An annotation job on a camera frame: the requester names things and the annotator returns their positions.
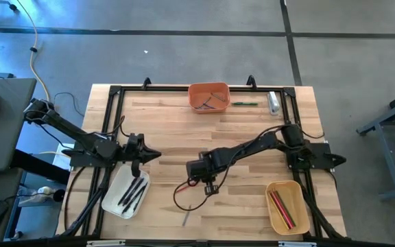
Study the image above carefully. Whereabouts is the white paper sheet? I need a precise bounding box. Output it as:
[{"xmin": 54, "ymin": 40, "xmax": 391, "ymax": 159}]
[{"xmin": 51, "ymin": 142, "xmax": 75, "ymax": 171}]

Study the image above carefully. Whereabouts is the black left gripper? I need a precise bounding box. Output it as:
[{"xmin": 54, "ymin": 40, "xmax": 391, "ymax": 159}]
[{"xmin": 124, "ymin": 133, "xmax": 162, "ymax": 165}]

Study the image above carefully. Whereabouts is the yellow floor cable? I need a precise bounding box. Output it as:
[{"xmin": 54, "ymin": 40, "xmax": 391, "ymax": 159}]
[{"xmin": 14, "ymin": 0, "xmax": 51, "ymax": 103}]

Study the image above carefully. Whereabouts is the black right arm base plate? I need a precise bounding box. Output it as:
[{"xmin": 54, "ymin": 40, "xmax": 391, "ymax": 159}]
[{"xmin": 284, "ymin": 142, "xmax": 348, "ymax": 172}]

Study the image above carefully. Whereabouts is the white plastic bin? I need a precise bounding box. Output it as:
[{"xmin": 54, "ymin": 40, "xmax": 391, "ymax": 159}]
[{"xmin": 100, "ymin": 163, "xmax": 151, "ymax": 220}]

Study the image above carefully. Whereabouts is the black desk leg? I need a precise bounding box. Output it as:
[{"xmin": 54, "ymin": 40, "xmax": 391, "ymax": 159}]
[{"xmin": 10, "ymin": 148, "xmax": 71, "ymax": 186}]

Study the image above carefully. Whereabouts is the orange plastic bin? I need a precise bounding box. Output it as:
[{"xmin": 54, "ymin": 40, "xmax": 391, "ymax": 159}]
[{"xmin": 187, "ymin": 81, "xmax": 232, "ymax": 114}]

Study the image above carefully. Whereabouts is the grey crayon with white lettering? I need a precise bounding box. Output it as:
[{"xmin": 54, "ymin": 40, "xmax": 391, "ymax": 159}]
[{"xmin": 182, "ymin": 204, "xmax": 192, "ymax": 228}]

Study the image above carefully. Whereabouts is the white stapler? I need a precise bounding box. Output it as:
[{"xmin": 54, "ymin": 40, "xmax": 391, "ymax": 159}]
[{"xmin": 267, "ymin": 90, "xmax": 281, "ymax": 115}]

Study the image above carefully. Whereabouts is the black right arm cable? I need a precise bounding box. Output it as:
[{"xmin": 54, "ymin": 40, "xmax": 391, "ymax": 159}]
[{"xmin": 173, "ymin": 161, "xmax": 232, "ymax": 212}]

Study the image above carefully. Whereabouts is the yellow plastic bin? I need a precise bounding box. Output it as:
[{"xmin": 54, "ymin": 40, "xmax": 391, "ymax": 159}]
[{"xmin": 265, "ymin": 180, "xmax": 311, "ymax": 236}]

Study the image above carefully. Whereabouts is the white plastic device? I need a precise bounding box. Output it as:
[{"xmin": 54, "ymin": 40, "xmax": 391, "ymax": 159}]
[{"xmin": 18, "ymin": 185, "xmax": 57, "ymax": 204}]

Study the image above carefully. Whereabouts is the silver metal bracket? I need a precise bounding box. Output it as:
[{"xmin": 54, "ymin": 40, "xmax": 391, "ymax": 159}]
[
  {"xmin": 86, "ymin": 239, "xmax": 127, "ymax": 246},
  {"xmin": 278, "ymin": 241, "xmax": 318, "ymax": 247}
]

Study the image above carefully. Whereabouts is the black aluminium table frame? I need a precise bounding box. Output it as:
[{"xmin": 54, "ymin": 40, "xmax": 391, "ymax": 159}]
[{"xmin": 57, "ymin": 84, "xmax": 348, "ymax": 241}]

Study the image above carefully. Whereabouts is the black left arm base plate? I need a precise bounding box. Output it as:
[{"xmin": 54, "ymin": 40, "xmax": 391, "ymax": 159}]
[{"xmin": 69, "ymin": 139, "xmax": 120, "ymax": 169}]

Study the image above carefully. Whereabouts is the blue grey metal table frame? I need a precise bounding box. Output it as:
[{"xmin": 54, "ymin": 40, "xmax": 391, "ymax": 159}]
[{"xmin": 356, "ymin": 84, "xmax": 395, "ymax": 202}]

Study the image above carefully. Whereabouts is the grey desk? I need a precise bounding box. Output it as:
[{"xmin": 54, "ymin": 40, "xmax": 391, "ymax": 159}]
[{"xmin": 0, "ymin": 77, "xmax": 38, "ymax": 174}]

